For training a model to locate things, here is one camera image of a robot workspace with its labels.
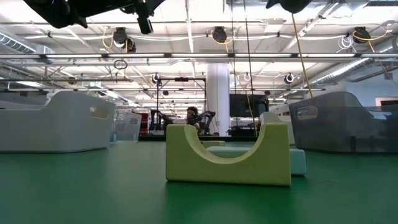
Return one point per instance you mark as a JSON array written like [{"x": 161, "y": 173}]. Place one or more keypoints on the white plastic bin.
[{"x": 273, "y": 117}]

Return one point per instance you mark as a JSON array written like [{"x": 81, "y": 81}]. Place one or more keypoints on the frosted clear plastic bin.
[{"x": 62, "y": 130}]

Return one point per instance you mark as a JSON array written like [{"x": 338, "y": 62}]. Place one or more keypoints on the green-tinted clear plastic bin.
[{"x": 127, "y": 127}]

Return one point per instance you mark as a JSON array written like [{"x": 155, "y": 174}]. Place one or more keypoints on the yellow cube block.
[{"x": 214, "y": 143}]

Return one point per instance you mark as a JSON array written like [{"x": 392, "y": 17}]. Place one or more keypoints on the person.
[{"x": 192, "y": 113}]

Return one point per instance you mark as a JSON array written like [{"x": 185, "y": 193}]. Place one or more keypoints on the mint rectangular block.
[{"x": 298, "y": 161}]

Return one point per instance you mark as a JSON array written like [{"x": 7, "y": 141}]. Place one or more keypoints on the white building column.
[{"x": 217, "y": 93}]

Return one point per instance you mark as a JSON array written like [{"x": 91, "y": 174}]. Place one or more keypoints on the yellow-green arch block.
[{"x": 224, "y": 172}]

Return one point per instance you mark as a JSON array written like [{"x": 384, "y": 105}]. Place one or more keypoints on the black monitor screen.
[{"x": 245, "y": 105}]

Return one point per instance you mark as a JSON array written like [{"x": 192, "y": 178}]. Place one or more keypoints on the dark grey translucent bin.
[{"x": 335, "y": 130}]

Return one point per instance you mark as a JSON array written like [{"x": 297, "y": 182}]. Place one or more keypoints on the black background station frame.
[{"x": 181, "y": 79}]

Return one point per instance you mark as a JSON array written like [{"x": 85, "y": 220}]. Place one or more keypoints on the background black robot arm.
[
  {"x": 161, "y": 119},
  {"x": 207, "y": 118}
]

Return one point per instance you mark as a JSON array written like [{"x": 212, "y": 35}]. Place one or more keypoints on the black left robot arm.
[{"x": 56, "y": 12}]

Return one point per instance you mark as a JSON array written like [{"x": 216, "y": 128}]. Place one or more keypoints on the long ceiling light bar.
[{"x": 199, "y": 55}]

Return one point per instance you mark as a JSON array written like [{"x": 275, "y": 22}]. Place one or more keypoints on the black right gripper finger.
[{"x": 292, "y": 6}]

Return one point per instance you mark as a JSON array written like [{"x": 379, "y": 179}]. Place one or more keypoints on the red cabinet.
[{"x": 145, "y": 123}]

